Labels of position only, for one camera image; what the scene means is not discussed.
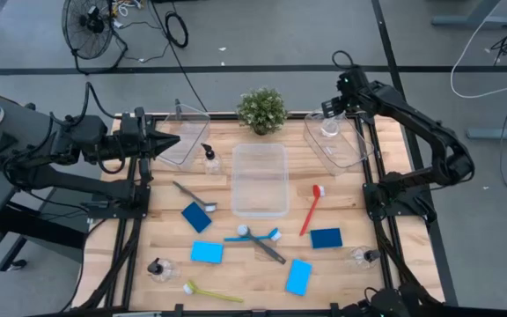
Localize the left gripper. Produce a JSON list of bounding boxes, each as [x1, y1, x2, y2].
[[119, 107, 180, 162]]

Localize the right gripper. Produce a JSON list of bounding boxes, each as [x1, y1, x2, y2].
[[321, 68, 371, 119]]

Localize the clear soap dispenser black pump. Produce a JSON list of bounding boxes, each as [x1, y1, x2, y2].
[[146, 257, 182, 284], [348, 245, 382, 270], [319, 114, 342, 138], [200, 143, 224, 176]]

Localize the dark blue sponge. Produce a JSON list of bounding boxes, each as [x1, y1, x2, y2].
[[180, 201, 214, 234], [309, 227, 344, 250]]

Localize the clear rectangular plastic tub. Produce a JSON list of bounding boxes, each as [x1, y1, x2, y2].
[[231, 143, 290, 220]]

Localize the light blue sponge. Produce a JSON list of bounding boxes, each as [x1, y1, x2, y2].
[[189, 240, 224, 265], [284, 258, 313, 297]]

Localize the dark grey dish brush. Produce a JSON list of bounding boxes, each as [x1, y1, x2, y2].
[[236, 224, 288, 265]]

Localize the clear plastic bin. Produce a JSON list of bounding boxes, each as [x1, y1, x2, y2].
[[302, 109, 376, 176], [154, 103, 211, 171]]

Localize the potted green plant white flowers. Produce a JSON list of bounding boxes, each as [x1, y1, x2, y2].
[[235, 86, 289, 136]]

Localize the black floor fan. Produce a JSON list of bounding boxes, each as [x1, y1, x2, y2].
[[61, 0, 129, 75]]

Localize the grey desk foot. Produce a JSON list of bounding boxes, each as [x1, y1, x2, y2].
[[431, 0, 507, 28], [467, 116, 507, 142]]

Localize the teal dish brush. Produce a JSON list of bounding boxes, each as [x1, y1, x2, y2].
[[224, 227, 283, 243]]

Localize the black tool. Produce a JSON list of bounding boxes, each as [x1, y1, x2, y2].
[[0, 130, 19, 153]]

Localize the yellow-green dish brush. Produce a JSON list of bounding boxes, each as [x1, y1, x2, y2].
[[182, 279, 245, 304]]

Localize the black aluminium table frame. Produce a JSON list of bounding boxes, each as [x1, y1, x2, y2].
[[79, 112, 446, 317]]

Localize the black coiled cable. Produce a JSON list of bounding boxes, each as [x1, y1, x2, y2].
[[150, 0, 209, 114]]

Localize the white cable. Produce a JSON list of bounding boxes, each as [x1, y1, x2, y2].
[[450, 0, 507, 99]]

